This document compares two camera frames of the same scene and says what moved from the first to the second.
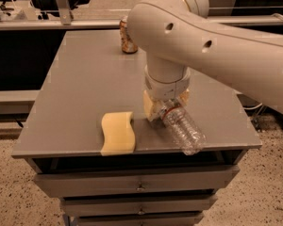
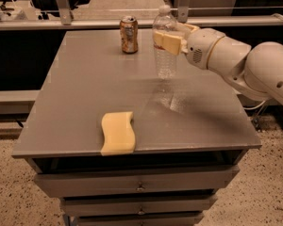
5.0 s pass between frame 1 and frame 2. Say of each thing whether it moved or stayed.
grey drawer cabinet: stayed
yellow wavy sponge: stayed
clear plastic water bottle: moved
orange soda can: stayed
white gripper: moved
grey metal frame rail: stayed
